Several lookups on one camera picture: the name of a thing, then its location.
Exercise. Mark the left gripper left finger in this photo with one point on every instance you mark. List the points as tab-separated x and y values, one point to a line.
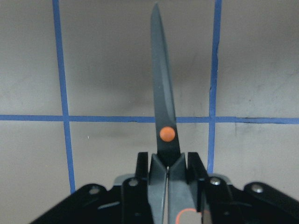
135	207

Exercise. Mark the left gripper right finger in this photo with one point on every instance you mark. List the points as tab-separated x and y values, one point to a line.
211	195

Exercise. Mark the grey orange scissors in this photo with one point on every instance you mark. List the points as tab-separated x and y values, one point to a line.
174	176

